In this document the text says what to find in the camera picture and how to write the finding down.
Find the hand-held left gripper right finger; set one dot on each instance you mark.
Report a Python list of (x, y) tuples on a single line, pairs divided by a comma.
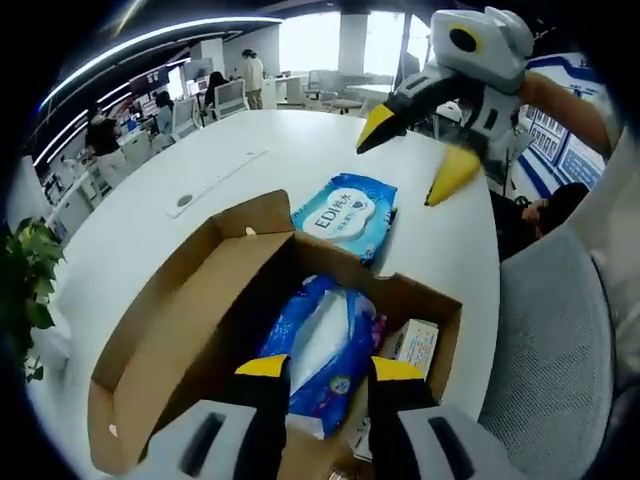
[(395, 425)]

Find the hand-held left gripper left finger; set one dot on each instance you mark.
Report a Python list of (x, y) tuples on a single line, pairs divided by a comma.
[(260, 420)]

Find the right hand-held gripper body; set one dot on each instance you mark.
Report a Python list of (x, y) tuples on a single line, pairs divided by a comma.
[(500, 50)]

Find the small white carton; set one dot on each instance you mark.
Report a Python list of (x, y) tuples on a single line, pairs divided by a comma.
[(415, 345)]

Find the dark blue soft tissue pack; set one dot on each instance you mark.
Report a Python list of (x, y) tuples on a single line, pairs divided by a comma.
[(320, 330)]

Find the light blue wet wipes pack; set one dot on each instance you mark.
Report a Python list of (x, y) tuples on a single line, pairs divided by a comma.
[(345, 215)]

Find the brown cardboard shoe box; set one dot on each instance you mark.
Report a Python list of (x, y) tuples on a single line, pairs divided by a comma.
[(200, 300)]

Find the white office chair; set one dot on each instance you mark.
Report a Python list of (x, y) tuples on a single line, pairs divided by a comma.
[(184, 117), (232, 97)]

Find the grey mesh office chair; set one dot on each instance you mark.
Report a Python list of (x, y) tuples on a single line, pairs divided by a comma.
[(545, 350)]

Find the person's light shirt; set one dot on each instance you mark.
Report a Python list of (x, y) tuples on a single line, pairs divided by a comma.
[(625, 250)]

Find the long ceiling light strip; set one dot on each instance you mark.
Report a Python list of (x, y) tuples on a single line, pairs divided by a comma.
[(165, 34)]

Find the green plant in white pot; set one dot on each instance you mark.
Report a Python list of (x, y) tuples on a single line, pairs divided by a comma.
[(30, 270)]

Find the blue white wall poster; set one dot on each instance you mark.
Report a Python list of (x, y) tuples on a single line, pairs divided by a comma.
[(575, 165)]

